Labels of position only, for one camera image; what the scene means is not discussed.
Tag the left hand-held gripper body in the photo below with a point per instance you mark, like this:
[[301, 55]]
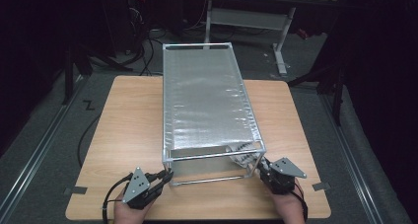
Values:
[[138, 187]]

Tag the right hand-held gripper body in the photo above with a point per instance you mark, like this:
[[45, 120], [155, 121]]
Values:
[[282, 178]]

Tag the silver two-tier shelf rack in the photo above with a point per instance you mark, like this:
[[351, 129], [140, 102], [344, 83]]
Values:
[[203, 99]]

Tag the person's left hand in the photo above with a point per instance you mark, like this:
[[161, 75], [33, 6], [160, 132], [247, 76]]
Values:
[[128, 214]]

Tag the person's right hand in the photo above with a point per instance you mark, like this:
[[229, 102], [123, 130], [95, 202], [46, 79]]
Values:
[[289, 207]]

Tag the grey tape piece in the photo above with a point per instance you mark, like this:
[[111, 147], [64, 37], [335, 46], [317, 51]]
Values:
[[321, 186], [75, 190]]

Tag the black metal stand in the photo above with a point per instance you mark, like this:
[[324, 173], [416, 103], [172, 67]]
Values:
[[68, 76], [338, 95]]

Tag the small red object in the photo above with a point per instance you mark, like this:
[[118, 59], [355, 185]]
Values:
[[303, 34]]

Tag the white-legged desk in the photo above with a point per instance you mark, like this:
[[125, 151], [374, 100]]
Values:
[[249, 18]]

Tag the black computer tower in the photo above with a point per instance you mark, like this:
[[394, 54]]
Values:
[[136, 20]]

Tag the aluminium floor rail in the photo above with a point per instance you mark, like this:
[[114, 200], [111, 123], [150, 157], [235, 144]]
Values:
[[351, 158], [39, 155]]

